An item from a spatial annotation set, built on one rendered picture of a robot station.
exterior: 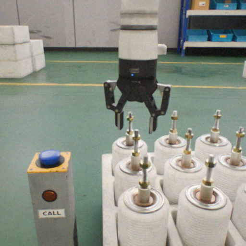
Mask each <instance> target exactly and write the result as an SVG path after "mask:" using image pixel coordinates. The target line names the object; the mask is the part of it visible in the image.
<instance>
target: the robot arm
mask: <svg viewBox="0 0 246 246"><path fill-rule="evenodd" d="M159 5H160V0H121V6H120V29H121V30H120V38H119V42H118V79H117V81H112V80H107V81H106V82H105V83H104V84H103V86H104V94H105V102H106V108H107V109H109V110H112V111H114V112H115V125H116V126H117V129H118V130H122V129H123V108H124V106H125V104H126V102H127V101H131V102H132V101H137V102H142V103H143V102H144V103H145V106H146V108H148V111H149V113H150V115H151V117H150V118H149V134H153V133H154V132H155V131H156V129H157V126H158V117H159V116H160V115H165V114H166V112H167V110H168V106H169V100H170V95H171V90H172V85H170V84H167V85H162V84H159V83H158V82H157V60H158V55H163V54H166V48H167V47H166V46H165V45H164V44H158V31H157V29H158V18H159V15H158V14H159V12H158V9H159ZM116 86H117V87H118V89H119V90H120V91H121V93H122V96H121V97H120V99H119V101H118V103H117V104H116V103H115V99H114V90H115V89H116ZM157 89H158V90H159V91H160V95H161V96H162V102H161V107H160V108H159V109H158V108H157V106H156V103H155V99H154V97H153V96H152V94H154V92H155V91H156V90H157Z"/></svg>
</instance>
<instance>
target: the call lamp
mask: <svg viewBox="0 0 246 246"><path fill-rule="evenodd" d="M43 197H44V199H45V200H46V201H53V200H54V199H55V197H56V195H55V193H54V192H51V191H47V192H45V193H44V194H43Z"/></svg>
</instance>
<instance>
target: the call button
mask: <svg viewBox="0 0 246 246"><path fill-rule="evenodd" d="M60 158H61V153H60V152H59V151H57V150H56V149H47V150H45V151H43V152H41V153H40V154H39V160H40V161H41V162H42V164H44V165H53V164H56V163H57V162H58V161H59V159H60Z"/></svg>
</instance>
